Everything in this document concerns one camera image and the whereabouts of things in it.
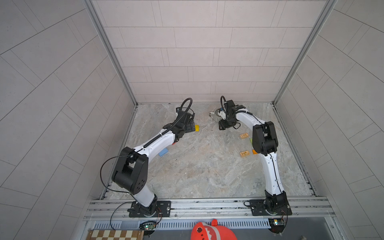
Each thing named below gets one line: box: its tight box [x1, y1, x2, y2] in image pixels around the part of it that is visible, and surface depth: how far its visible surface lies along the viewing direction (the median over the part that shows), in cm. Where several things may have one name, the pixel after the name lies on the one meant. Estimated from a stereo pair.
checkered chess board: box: [86, 229, 144, 240], surface depth 63 cm
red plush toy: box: [191, 219, 238, 240], surface depth 61 cm
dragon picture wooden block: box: [239, 150, 250, 157], surface depth 91 cm
